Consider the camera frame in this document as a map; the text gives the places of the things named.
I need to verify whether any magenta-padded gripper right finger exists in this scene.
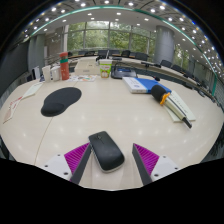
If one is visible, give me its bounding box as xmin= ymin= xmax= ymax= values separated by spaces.
xmin=132 ymin=143 xmax=181 ymax=186

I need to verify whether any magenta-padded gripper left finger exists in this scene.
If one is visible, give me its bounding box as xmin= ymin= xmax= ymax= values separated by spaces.
xmin=43 ymin=142 xmax=93 ymax=185

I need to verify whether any black computer mouse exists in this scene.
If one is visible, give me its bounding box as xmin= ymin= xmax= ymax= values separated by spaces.
xmin=88 ymin=130 xmax=126 ymax=174

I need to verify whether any black mouse pad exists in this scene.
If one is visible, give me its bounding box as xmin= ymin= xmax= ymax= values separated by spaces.
xmin=40 ymin=86 xmax=83 ymax=118

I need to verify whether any white booklet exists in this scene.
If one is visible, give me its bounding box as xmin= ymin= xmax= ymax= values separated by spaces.
xmin=164 ymin=90 xmax=197 ymax=123

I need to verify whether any blue and white book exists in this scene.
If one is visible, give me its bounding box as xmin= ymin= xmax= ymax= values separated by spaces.
xmin=121 ymin=76 xmax=173 ymax=95

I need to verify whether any colourful sticker sheet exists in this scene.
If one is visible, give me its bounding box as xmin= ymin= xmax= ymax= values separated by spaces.
xmin=68 ymin=74 xmax=98 ymax=83

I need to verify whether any red and white leaflet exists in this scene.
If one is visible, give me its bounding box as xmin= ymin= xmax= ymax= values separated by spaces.
xmin=3 ymin=96 xmax=24 ymax=124

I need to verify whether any white printed leaflet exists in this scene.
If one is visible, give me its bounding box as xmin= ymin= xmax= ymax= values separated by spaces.
xmin=21 ymin=82 xmax=44 ymax=100

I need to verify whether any plain white paper cup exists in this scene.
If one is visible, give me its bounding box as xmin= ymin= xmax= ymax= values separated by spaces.
xmin=42 ymin=65 xmax=52 ymax=83

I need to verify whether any long curved conference desk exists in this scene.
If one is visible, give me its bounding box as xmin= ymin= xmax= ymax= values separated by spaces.
xmin=68 ymin=54 xmax=214 ymax=98

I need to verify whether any red bottle with green band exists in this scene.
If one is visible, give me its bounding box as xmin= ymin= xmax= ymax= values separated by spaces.
xmin=59 ymin=51 xmax=71 ymax=81

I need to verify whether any dark gooseneck conference microphone unit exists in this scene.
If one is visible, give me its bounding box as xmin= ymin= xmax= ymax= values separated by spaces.
xmin=110 ymin=62 xmax=161 ymax=82

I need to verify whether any cream cardboard box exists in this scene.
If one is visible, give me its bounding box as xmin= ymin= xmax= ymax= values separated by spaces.
xmin=74 ymin=59 xmax=101 ymax=76

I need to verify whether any green printed paper cup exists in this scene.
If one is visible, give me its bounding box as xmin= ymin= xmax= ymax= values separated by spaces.
xmin=99 ymin=58 xmax=113 ymax=79

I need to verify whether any white standing panel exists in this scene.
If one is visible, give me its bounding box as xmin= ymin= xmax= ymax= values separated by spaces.
xmin=33 ymin=66 xmax=41 ymax=80

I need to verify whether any dark desk microphone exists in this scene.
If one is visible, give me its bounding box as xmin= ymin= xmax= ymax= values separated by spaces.
xmin=141 ymin=61 xmax=162 ymax=68

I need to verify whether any group of dark office chairs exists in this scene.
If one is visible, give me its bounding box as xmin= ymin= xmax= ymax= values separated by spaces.
xmin=68 ymin=49 xmax=208 ymax=93

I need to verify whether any group of ceiling lights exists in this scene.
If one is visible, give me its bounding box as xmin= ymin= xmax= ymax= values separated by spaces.
xmin=23 ymin=0 xmax=224 ymax=73

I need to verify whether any handheld microphone with orange ring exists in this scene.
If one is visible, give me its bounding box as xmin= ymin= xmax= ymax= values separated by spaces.
xmin=150 ymin=84 xmax=193 ymax=129

